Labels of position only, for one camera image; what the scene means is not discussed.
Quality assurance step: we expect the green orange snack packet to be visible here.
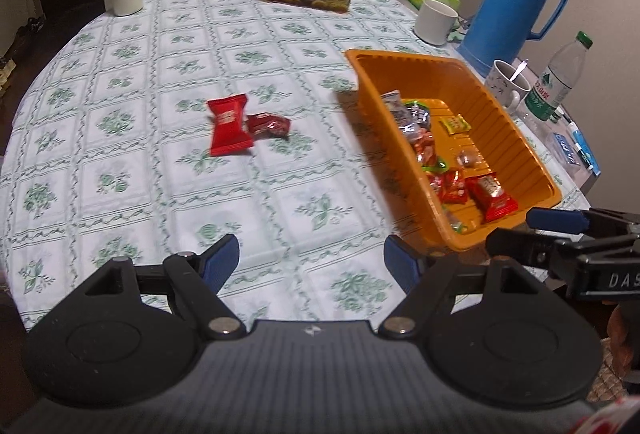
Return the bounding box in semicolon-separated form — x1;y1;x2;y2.
411;128;448;174

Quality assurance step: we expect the right hand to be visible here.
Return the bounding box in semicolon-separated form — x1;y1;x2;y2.
608;305;634;378

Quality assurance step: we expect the yellow candy packet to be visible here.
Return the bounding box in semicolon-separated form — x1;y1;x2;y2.
440;114;472;136

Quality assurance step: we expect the large red candy packet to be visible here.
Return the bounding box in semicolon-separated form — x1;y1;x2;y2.
465;173;518;223

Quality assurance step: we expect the brown candy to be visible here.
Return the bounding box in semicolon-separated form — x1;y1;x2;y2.
456;150;484;168

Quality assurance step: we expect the dark red foil candy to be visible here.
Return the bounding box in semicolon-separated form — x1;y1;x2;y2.
246;112;291;139

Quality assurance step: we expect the white mug with spoon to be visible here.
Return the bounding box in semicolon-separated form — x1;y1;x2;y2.
484;60;532;114

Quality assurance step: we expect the clear dark snack packet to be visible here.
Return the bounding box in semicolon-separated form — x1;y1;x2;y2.
381;90;432;142

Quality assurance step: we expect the bright red pillow candy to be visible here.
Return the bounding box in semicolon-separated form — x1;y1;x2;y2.
207;94;254;157

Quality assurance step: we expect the green floral tablecloth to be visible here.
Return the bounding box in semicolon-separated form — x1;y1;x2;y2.
0;0;594;332

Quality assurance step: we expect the small red candy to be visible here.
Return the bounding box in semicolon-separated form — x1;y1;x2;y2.
438;168;469;204

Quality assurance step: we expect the plain white cup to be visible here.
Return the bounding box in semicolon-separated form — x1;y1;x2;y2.
413;0;458;46

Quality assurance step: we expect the metal spoon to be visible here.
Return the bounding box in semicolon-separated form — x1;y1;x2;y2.
510;59;528;82

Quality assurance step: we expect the blue thermos jug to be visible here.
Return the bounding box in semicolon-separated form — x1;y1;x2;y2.
458;0;568;76

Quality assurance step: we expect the clear water bottle green cap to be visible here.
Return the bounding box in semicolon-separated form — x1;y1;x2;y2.
524;30;592;122

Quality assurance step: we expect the orange plastic tray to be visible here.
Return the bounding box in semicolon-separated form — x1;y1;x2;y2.
345;49;562;252

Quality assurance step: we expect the clear plastic box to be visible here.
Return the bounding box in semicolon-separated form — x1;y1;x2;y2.
544;133;582;177

